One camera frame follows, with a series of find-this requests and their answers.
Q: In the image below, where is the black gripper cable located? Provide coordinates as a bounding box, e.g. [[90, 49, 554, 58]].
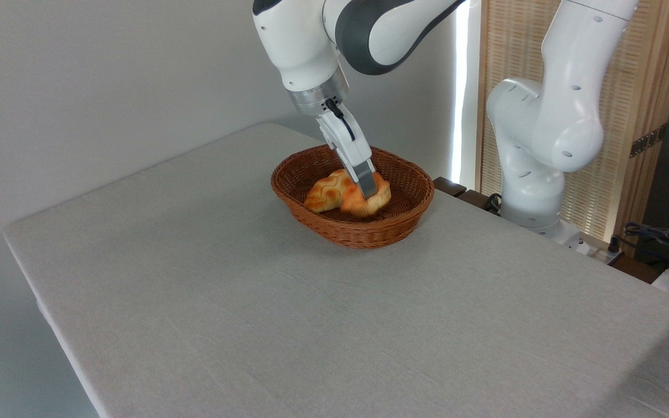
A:
[[324, 99, 356, 143]]

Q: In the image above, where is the braided golden bread loaf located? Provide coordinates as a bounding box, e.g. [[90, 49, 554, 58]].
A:
[[304, 168, 358, 213]]

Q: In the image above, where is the dark metal screen hinge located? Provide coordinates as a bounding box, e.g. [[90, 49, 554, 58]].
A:
[[630, 123, 668, 158]]

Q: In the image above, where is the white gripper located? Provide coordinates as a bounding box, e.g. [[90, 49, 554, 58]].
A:
[[317, 103, 379, 199]]

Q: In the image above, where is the light grey tablecloth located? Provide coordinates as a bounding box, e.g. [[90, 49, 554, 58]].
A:
[[2, 122, 669, 418]]

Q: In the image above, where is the brown wicker basket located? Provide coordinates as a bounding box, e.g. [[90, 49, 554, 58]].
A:
[[271, 144, 435, 250]]

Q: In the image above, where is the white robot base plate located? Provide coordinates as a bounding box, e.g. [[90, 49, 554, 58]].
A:
[[529, 219, 594, 256]]

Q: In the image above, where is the round orange bread roll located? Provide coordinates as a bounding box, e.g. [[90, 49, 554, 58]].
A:
[[340, 171, 392, 218]]

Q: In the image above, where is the black cable bundle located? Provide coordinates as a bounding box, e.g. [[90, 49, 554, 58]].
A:
[[624, 222, 669, 269]]

